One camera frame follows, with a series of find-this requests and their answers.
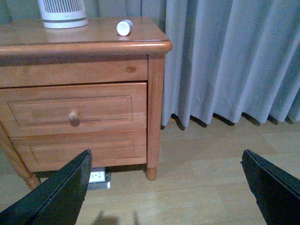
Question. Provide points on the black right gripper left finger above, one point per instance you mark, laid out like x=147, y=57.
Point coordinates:
x=56, y=201

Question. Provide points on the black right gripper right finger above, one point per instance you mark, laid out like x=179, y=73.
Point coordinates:
x=277, y=192

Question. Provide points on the drawer wooden knob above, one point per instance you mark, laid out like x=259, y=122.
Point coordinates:
x=74, y=118

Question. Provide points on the white medicine bottle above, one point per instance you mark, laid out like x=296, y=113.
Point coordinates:
x=124, y=28

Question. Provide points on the white floor power socket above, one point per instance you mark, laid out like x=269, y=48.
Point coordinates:
x=99, y=179

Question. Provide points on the wooden nightstand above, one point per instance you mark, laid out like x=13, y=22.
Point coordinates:
x=34, y=56

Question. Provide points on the grey curtain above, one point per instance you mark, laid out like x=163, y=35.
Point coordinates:
x=229, y=57

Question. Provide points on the white air purifier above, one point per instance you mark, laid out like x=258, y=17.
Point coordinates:
x=63, y=14

